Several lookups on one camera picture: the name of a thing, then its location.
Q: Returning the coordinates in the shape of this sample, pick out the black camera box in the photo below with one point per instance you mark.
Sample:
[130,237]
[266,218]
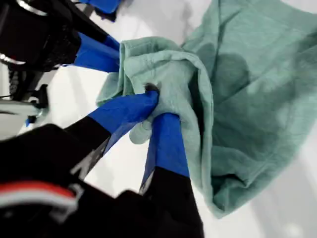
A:
[19,32]

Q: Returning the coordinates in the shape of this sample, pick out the blue tape strip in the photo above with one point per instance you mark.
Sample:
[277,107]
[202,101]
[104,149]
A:
[29,122]

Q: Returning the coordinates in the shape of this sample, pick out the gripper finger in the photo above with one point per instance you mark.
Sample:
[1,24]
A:
[168,148]
[96,57]
[119,116]
[99,32]

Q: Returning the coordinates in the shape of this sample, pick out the pale green T-shirt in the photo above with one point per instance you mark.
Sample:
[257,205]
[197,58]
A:
[247,99]

